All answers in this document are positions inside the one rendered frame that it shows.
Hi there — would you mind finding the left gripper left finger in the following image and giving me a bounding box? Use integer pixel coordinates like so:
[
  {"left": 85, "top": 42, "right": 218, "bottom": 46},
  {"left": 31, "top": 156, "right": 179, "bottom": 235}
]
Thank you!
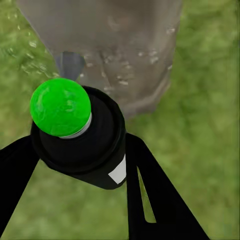
[{"left": 0, "top": 135, "right": 40, "bottom": 237}]

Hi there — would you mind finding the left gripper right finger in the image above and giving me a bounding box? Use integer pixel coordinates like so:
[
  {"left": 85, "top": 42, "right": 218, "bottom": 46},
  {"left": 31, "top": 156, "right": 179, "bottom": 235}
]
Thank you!
[{"left": 125, "top": 133, "right": 210, "bottom": 240}]

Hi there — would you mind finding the pesticide atomizer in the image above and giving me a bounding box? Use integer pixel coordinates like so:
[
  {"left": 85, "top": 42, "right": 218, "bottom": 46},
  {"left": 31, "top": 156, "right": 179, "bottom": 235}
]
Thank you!
[{"left": 30, "top": 51, "right": 128, "bottom": 190}]

